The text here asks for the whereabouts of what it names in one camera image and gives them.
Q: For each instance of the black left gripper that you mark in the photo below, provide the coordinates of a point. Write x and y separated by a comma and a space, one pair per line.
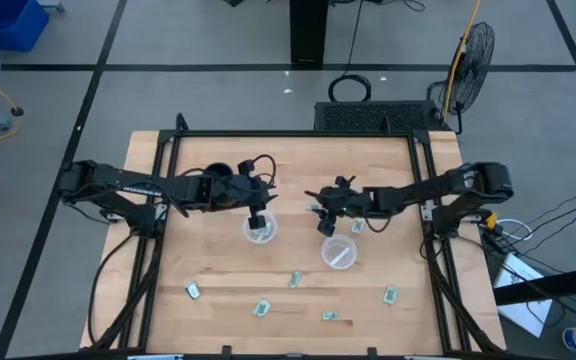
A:
233, 192

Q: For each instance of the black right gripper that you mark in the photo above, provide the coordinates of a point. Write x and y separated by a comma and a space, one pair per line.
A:
345, 202

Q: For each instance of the green white sweetener packet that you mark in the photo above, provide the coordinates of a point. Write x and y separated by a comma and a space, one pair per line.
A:
391, 295
330, 316
312, 207
193, 290
262, 308
266, 232
358, 226
295, 279

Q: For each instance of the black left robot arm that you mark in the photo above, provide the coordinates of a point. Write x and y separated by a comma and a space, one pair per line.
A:
118, 177

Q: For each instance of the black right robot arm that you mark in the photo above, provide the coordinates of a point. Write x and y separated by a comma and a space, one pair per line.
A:
418, 192

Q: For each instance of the clear plastic deli cup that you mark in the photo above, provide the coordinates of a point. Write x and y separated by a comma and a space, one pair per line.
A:
330, 245
268, 239

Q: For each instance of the white sweetener stick packet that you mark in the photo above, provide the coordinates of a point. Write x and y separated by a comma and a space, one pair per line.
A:
340, 256

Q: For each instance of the black computer case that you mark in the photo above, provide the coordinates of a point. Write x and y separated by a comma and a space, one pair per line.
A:
375, 116

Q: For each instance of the yellow plug connector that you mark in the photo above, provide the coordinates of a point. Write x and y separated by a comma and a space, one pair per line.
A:
491, 221

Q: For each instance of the black floor fan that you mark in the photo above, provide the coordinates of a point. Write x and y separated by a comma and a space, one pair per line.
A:
470, 70

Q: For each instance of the white paper box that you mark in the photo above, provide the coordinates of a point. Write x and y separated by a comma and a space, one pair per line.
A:
523, 300

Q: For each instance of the black metal beam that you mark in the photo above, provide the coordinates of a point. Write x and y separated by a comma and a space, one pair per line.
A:
553, 286

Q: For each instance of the black round floor puck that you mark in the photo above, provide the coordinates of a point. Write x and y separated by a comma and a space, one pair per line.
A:
17, 111

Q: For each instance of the blue plastic bin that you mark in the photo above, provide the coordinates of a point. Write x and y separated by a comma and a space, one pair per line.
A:
8, 22

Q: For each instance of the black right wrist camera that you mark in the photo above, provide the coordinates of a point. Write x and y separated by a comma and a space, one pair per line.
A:
343, 182

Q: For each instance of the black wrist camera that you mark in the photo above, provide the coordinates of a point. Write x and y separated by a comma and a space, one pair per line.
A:
246, 166
343, 182

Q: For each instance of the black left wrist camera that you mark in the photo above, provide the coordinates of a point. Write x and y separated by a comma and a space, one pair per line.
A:
246, 166

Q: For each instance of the black aluminium table frame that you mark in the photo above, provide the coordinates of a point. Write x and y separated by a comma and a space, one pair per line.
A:
293, 133

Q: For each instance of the black upright post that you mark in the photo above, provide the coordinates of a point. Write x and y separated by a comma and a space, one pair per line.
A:
309, 31

